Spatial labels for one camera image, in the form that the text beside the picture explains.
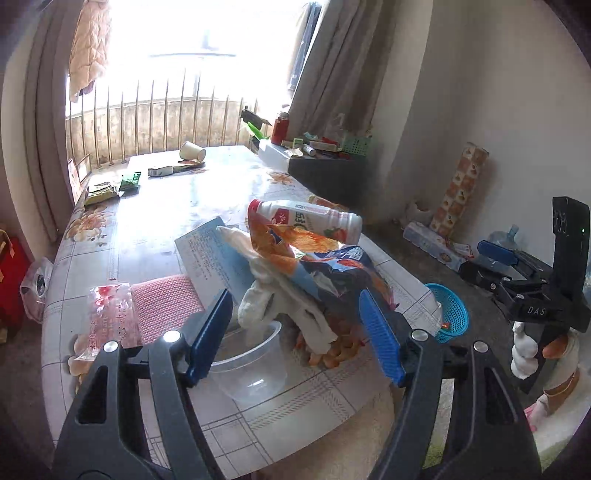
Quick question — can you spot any clear plastic bowl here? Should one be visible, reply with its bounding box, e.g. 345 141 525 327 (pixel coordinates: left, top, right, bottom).
209 321 287 406

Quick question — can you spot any orange blue snack bag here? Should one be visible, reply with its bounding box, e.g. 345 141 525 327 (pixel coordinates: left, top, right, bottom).
247 209 398 369

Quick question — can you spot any blue white carton box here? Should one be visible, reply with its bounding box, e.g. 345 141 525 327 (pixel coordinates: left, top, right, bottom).
175 216 254 307

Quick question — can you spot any white cloth rag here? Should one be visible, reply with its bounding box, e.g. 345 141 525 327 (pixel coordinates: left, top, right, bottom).
216 226 338 355

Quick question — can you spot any clear red flower plastic bag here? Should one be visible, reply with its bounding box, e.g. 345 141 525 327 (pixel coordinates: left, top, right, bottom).
74 283 142 362

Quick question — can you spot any white yogurt bottle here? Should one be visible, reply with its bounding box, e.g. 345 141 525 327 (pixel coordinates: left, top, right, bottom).
249 199 363 244

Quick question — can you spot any blue plastic trash basket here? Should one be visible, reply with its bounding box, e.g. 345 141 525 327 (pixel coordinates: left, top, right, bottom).
426 283 470 343

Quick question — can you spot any right gloved hand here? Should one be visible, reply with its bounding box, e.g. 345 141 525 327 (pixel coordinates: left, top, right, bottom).
510 321 581 431

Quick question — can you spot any water jug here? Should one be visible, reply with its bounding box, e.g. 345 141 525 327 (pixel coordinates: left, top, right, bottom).
488 224 519 250

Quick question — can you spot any long white box on floor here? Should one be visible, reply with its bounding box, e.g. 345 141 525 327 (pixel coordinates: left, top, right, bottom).
403 221 466 272

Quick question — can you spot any pink knitted sponge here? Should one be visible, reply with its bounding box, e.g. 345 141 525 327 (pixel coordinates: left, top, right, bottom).
130 275 204 344

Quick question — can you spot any patterned roll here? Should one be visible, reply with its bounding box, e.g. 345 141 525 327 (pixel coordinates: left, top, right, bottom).
429 142 489 239

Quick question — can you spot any dark side cabinet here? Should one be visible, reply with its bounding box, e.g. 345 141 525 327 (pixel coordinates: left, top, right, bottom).
287 155 369 213

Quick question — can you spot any small white box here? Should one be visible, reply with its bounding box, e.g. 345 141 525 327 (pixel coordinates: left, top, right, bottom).
147 165 174 178

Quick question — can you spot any white plastic shopping bag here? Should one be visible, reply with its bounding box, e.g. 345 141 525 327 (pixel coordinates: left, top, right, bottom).
19 257 53 324

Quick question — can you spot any pale green snack packet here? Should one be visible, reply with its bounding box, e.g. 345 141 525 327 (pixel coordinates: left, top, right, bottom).
84 182 119 208

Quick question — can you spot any green plastic basket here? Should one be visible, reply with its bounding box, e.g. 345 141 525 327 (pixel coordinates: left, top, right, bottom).
342 134 372 157

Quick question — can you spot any white paper cup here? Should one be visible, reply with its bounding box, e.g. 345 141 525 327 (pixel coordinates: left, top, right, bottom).
179 141 206 162

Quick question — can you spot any red paper bag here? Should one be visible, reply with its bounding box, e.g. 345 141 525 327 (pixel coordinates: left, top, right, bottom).
0 230 30 331

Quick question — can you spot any right grey curtain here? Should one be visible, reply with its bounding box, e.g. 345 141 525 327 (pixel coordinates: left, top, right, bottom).
287 1 434 138

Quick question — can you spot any grey curtain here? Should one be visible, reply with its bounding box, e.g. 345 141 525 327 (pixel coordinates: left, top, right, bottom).
23 1 83 243
287 1 434 138

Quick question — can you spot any window railing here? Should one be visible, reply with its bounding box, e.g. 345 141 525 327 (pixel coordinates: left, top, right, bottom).
65 72 276 174

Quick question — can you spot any left grey curtain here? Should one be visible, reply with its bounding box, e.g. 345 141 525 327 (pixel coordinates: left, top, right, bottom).
23 1 83 243

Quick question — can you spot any pink quilted jacket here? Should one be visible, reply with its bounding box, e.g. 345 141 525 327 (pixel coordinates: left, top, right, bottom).
68 0 111 103

